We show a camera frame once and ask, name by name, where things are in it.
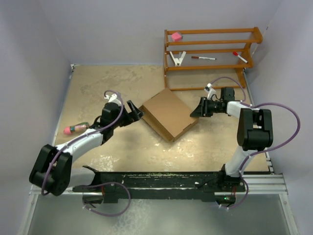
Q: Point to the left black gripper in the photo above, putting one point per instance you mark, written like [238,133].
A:
[135,115]

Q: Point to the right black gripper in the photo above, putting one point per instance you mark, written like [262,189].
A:
[202,109]

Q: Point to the brown cardboard box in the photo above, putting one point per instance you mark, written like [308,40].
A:
[168,115]

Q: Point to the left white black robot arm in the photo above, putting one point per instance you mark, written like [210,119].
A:
[53,172]

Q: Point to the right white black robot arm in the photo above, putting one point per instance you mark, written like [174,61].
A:
[254,133]

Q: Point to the white clamp tool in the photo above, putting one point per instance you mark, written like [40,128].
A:
[177,60]

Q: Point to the brown-capped white marker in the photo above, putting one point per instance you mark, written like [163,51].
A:
[204,58]

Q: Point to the wooden three-tier rack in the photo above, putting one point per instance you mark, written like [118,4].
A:
[198,59]

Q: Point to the red-capped white marker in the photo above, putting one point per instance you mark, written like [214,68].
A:
[240,57]

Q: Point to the small pink green object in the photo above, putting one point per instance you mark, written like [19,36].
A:
[80,127]

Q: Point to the pink eraser block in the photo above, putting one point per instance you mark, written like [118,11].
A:
[176,37]

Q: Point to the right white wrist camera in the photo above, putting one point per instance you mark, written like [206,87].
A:
[210,91]

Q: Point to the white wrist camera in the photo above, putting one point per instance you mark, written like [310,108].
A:
[113,99]
[210,91]

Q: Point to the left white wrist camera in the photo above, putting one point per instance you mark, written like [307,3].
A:
[113,99]

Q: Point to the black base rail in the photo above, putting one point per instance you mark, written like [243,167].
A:
[206,186]

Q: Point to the aluminium extrusion frame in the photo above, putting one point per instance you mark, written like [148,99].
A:
[255,183]

